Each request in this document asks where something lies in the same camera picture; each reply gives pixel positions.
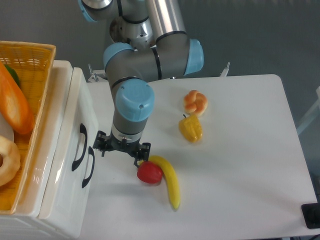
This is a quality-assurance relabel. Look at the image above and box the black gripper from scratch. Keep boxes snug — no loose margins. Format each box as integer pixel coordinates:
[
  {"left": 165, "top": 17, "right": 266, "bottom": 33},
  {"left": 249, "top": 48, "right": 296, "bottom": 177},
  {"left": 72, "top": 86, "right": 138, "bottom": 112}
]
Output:
[{"left": 93, "top": 130, "right": 151, "bottom": 168}]

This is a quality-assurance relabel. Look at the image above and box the white drawer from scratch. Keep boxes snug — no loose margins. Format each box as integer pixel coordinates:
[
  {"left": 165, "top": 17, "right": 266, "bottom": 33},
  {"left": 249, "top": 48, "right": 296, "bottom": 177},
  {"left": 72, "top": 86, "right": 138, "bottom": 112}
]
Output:
[{"left": 38, "top": 67, "right": 99, "bottom": 239}]

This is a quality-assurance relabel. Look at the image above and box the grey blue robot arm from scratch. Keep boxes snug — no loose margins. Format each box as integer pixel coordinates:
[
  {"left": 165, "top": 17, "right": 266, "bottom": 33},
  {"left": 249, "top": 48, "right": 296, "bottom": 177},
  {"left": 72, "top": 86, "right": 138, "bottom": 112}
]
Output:
[{"left": 78, "top": 0, "right": 204, "bottom": 161}]

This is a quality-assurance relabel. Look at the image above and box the white drawer cabinet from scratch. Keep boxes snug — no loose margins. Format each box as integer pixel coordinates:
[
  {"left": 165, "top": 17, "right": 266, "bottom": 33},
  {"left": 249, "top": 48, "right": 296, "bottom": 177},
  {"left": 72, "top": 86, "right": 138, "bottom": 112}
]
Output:
[{"left": 0, "top": 59, "right": 83, "bottom": 240}]

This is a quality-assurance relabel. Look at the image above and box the yellow toy banana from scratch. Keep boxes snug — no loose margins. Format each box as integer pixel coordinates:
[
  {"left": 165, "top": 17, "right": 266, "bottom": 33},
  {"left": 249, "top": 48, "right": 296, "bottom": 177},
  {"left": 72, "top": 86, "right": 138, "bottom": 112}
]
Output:
[{"left": 148, "top": 155, "right": 181, "bottom": 210}]

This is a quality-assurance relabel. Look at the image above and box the yellow toy bell pepper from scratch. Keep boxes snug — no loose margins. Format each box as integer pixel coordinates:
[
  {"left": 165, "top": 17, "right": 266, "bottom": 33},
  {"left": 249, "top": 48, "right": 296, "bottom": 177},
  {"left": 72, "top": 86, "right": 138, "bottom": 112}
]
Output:
[{"left": 178, "top": 114, "right": 203, "bottom": 143}]

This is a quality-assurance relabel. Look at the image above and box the orange knotted bread toy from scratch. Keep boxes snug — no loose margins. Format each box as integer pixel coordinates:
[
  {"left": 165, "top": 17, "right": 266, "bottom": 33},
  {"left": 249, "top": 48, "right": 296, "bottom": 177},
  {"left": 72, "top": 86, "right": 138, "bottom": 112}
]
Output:
[{"left": 183, "top": 90, "right": 209, "bottom": 117}]

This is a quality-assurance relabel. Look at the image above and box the beige toy donut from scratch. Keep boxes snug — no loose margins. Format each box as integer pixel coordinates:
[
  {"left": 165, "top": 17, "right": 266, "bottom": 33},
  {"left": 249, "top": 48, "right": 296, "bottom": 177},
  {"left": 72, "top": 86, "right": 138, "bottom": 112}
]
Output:
[{"left": 0, "top": 135, "right": 21, "bottom": 186}]

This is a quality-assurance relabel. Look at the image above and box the orange toy baguette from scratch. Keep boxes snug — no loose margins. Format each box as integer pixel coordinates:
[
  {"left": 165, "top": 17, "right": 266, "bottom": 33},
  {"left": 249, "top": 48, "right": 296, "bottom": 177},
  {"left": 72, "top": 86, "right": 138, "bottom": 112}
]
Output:
[{"left": 0, "top": 63, "right": 35, "bottom": 135}]

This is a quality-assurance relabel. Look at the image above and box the white toy item in basket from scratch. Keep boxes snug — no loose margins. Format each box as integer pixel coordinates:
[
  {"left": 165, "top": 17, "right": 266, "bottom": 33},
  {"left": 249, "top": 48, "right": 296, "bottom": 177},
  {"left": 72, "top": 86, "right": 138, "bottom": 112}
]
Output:
[{"left": 0, "top": 114, "right": 14, "bottom": 142}]

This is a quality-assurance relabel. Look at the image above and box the yellow woven plastic basket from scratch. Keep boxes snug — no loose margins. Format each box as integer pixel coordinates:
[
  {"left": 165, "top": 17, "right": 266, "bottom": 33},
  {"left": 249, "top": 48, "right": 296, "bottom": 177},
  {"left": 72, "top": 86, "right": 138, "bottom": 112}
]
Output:
[{"left": 0, "top": 40, "right": 56, "bottom": 215}]

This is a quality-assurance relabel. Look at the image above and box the green toy pepper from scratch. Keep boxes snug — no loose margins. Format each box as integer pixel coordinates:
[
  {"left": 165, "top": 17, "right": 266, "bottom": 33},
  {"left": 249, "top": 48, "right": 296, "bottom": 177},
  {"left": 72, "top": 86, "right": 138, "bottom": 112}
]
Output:
[{"left": 4, "top": 64, "right": 21, "bottom": 88}]

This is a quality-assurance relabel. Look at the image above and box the black device at table edge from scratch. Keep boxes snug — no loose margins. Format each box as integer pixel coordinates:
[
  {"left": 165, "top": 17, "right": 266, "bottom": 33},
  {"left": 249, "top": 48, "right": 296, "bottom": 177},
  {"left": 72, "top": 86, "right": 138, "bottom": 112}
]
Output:
[{"left": 301, "top": 203, "right": 320, "bottom": 229}]

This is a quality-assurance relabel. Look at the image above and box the black drawer handle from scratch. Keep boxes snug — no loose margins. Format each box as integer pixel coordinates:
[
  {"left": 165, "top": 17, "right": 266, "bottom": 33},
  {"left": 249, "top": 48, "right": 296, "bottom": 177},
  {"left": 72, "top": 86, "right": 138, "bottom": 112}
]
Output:
[
  {"left": 81, "top": 146, "right": 96, "bottom": 189},
  {"left": 71, "top": 123, "right": 88, "bottom": 172}
]

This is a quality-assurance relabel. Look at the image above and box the black top drawer handle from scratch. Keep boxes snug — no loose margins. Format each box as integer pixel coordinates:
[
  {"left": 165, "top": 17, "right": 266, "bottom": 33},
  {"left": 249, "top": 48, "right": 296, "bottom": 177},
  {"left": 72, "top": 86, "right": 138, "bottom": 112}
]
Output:
[{"left": 71, "top": 123, "right": 88, "bottom": 172}]

